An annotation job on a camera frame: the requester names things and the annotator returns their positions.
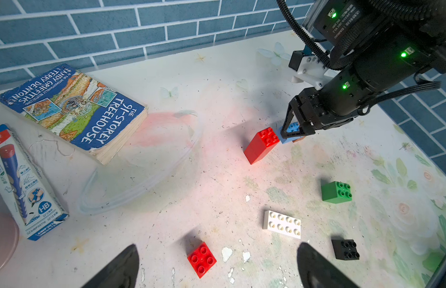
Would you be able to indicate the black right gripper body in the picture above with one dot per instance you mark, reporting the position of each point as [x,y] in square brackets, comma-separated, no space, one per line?
[322,119]

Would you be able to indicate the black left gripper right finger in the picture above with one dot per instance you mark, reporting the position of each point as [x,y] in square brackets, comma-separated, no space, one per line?
[317,272]

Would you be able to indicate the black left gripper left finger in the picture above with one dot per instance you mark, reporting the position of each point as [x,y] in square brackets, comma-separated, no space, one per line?
[121,272]

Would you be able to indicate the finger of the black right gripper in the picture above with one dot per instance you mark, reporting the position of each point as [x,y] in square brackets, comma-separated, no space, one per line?
[306,127]
[288,121]

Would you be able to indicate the light blue long lego brick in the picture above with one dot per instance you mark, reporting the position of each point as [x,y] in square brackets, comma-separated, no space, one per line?
[292,128]

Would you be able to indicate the red base lego brick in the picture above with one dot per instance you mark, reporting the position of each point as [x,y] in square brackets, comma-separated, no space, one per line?
[256,150]

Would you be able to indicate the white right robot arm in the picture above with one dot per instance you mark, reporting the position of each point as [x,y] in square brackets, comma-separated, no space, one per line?
[380,50]

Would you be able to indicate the orange lego brick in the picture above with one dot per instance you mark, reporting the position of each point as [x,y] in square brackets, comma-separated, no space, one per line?
[299,139]

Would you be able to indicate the black lego brick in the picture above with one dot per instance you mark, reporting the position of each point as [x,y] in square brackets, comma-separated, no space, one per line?
[345,249]

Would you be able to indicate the white flat lego plate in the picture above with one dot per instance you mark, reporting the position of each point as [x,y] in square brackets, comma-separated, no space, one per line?
[282,224]

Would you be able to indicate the green lego brick right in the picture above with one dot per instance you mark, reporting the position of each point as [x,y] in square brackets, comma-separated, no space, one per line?
[336,192]

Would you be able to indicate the pink metal pencil bucket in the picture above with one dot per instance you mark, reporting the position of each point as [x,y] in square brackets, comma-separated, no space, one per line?
[9,235]

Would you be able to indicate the HB pencil box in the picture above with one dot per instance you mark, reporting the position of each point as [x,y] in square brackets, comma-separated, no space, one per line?
[25,190]

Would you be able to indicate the blue Treehouse paperback book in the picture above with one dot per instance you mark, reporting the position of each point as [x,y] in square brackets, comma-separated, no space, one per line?
[79,109]

